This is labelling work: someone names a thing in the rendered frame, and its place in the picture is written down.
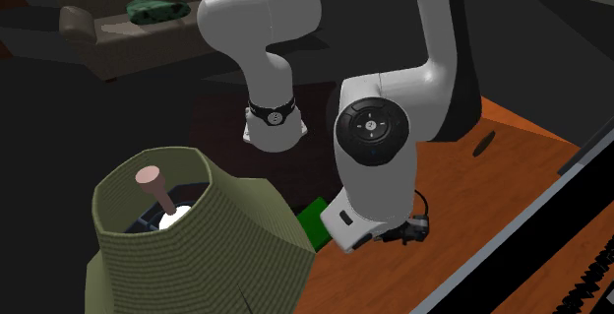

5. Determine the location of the green patterned cushion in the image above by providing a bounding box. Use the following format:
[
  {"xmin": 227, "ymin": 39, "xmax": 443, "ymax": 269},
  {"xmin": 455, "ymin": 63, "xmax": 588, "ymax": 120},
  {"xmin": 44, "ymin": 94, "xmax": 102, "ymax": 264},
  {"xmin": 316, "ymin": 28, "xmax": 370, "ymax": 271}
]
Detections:
[{"xmin": 125, "ymin": 0, "xmax": 193, "ymax": 27}]

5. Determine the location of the brown sofa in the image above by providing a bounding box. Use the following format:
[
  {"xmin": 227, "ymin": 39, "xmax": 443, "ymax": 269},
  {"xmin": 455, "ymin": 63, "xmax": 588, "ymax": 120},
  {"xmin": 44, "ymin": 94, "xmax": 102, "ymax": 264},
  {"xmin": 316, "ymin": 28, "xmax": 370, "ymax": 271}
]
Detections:
[{"xmin": 47, "ymin": 0, "xmax": 257, "ymax": 84}]

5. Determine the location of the green shade table lamp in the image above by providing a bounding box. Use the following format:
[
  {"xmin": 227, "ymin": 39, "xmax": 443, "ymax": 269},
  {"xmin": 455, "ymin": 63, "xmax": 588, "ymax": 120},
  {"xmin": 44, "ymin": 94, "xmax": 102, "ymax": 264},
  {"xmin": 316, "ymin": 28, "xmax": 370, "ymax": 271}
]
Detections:
[{"xmin": 85, "ymin": 146, "xmax": 318, "ymax": 314}]

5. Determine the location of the black flat screen grey frame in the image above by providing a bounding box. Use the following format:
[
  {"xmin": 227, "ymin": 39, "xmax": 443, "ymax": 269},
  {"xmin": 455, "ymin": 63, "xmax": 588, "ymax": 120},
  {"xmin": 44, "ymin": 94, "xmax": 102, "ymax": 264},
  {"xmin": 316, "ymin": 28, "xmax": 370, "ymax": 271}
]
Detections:
[{"xmin": 408, "ymin": 116, "xmax": 614, "ymax": 314}]

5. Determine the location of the brown wooden table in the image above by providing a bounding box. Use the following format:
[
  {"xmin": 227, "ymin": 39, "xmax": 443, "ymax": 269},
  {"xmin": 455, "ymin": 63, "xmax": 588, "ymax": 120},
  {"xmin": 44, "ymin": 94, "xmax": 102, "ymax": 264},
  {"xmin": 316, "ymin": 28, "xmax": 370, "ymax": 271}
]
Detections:
[{"xmin": 291, "ymin": 95, "xmax": 614, "ymax": 314}]

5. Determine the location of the dark oval disc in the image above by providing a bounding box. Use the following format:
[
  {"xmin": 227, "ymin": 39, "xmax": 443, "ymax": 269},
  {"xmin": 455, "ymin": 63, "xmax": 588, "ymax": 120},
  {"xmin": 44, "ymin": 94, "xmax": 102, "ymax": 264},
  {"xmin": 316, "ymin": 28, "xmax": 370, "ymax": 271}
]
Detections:
[{"xmin": 471, "ymin": 130, "xmax": 497, "ymax": 158}]

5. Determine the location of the green flat block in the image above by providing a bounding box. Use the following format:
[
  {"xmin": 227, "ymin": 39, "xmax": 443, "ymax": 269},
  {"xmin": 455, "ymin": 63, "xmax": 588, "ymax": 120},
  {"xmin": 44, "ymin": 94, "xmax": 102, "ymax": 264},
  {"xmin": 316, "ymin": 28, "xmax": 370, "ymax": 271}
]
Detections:
[{"xmin": 295, "ymin": 196, "xmax": 334, "ymax": 253}]

